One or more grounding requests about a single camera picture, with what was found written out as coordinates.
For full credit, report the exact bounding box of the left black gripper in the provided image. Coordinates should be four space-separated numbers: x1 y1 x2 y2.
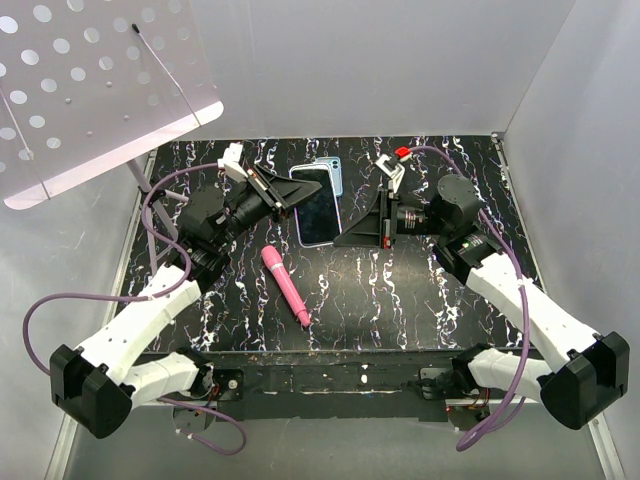
214 165 322 250

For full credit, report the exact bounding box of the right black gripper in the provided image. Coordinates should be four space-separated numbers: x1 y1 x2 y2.
333 189 449 250

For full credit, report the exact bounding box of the phone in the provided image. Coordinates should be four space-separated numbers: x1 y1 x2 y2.
289 164 342 248
314 156 344 198

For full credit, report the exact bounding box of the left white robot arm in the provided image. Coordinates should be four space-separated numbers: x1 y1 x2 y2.
50 166 321 439

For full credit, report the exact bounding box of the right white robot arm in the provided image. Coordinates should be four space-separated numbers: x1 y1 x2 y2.
334 174 630 430

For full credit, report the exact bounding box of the pink marker pen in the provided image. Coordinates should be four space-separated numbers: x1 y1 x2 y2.
261 245 311 328

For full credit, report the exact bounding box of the perforated white music stand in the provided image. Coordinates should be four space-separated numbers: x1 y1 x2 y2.
0 0 226 274

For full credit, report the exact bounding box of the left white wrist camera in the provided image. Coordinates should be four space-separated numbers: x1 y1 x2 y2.
217 142 248 183

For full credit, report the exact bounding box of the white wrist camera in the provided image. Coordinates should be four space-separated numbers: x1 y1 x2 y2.
217 142 248 183
374 147 413 194

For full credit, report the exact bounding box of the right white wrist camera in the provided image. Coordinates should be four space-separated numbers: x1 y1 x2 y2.
374 147 413 194

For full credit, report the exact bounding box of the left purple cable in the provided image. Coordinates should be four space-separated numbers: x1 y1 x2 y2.
22 164 249 455

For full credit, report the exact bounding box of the purple cable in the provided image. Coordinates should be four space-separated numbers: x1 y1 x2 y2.
407 146 530 453
22 164 249 455

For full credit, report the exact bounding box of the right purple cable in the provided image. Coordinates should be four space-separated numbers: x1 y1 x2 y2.
407 146 530 453

